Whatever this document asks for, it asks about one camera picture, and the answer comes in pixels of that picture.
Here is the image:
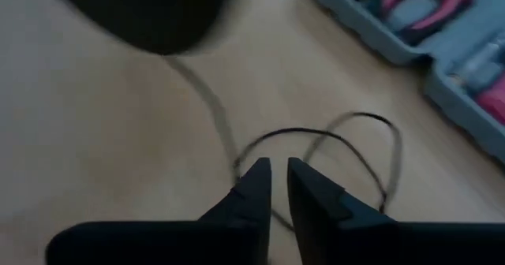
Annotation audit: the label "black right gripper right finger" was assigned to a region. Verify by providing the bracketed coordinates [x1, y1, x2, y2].
[287, 158, 398, 225]

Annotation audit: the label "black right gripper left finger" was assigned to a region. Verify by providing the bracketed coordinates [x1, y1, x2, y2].
[199, 157, 273, 223]

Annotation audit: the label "thin black cord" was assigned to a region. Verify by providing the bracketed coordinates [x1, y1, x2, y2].
[164, 55, 404, 231]

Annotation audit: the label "black cord spool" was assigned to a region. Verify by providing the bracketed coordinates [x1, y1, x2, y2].
[46, 0, 256, 57]

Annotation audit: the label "grey plastic tool case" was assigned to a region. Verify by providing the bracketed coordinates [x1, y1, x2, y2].
[304, 0, 505, 164]

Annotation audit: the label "red-handled pliers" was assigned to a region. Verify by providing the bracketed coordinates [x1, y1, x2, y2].
[380, 0, 479, 32]

